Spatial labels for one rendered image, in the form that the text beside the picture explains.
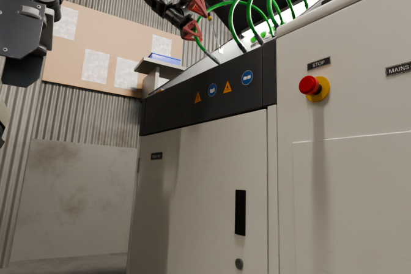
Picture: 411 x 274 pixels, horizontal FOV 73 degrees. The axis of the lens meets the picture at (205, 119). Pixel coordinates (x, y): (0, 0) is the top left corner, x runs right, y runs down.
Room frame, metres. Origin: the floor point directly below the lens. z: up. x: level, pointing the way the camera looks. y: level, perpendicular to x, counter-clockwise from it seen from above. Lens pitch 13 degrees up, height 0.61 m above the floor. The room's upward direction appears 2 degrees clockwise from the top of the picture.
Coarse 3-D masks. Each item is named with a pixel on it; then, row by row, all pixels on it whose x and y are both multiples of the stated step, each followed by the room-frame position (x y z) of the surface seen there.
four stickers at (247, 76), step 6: (246, 72) 0.67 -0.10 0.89; (252, 72) 0.65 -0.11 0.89; (246, 78) 0.67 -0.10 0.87; (252, 78) 0.65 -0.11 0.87; (210, 84) 0.78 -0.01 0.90; (216, 84) 0.76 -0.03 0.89; (228, 84) 0.72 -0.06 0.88; (246, 84) 0.67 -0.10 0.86; (210, 90) 0.78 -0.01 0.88; (216, 90) 0.76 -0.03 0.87; (228, 90) 0.72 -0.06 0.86; (198, 96) 0.83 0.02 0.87; (210, 96) 0.78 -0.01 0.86; (198, 102) 0.82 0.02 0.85
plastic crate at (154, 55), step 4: (152, 52) 2.22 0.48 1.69; (148, 56) 2.31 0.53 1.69; (152, 56) 2.23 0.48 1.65; (156, 56) 2.24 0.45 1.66; (160, 56) 2.26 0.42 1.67; (164, 56) 2.28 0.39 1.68; (168, 56) 2.29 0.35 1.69; (160, 60) 2.26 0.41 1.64; (164, 60) 2.28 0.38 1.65; (168, 60) 2.30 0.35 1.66; (172, 60) 2.31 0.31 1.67; (176, 60) 2.33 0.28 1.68; (180, 60) 2.34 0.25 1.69; (176, 64) 2.33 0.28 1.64
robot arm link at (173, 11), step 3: (168, 9) 1.06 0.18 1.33; (171, 9) 1.06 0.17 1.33; (174, 9) 1.07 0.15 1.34; (177, 9) 1.08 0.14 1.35; (165, 12) 1.07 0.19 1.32; (168, 12) 1.06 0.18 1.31; (171, 12) 1.06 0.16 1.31; (174, 12) 1.06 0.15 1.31; (177, 12) 1.06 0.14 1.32; (180, 12) 1.08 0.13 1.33; (165, 15) 1.07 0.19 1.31; (168, 15) 1.06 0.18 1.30; (171, 15) 1.06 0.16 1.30; (174, 15) 1.05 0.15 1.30; (165, 18) 1.09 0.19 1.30; (168, 18) 1.07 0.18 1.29; (171, 18) 1.06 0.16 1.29; (171, 21) 1.07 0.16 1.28
